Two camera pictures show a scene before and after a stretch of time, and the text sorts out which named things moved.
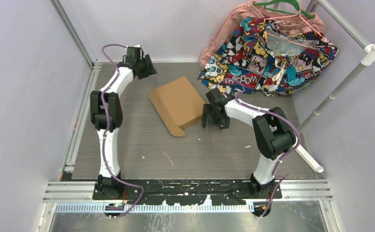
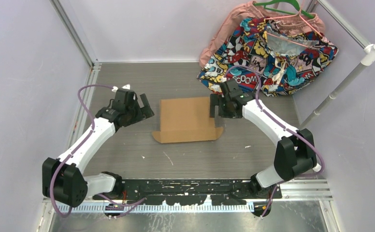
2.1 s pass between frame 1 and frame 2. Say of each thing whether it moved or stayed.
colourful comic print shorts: stayed
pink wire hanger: stayed
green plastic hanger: stayed
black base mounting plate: stayed
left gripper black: moved
